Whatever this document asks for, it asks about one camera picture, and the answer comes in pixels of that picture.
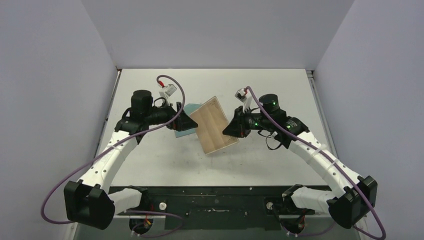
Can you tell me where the teal envelope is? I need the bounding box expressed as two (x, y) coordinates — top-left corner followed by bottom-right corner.
(174, 103), (202, 138)

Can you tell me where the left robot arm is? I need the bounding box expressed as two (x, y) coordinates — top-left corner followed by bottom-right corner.
(63, 90), (198, 230)

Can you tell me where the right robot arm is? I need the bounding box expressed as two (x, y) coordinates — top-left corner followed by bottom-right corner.
(222, 92), (378, 229)

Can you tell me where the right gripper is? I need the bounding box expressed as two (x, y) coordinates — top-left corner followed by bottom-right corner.
(223, 105), (273, 139)

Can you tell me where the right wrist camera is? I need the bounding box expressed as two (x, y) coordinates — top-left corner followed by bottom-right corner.
(234, 88), (252, 112)

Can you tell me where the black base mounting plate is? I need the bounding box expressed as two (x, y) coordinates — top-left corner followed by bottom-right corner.
(119, 186), (335, 234)

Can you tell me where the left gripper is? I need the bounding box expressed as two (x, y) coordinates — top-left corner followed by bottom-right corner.
(144, 100), (198, 132)

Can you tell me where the aluminium frame rail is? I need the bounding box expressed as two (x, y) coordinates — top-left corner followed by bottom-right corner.
(65, 215), (369, 240)

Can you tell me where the tan letter paper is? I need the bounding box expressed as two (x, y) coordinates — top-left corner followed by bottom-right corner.
(189, 96), (239, 155)

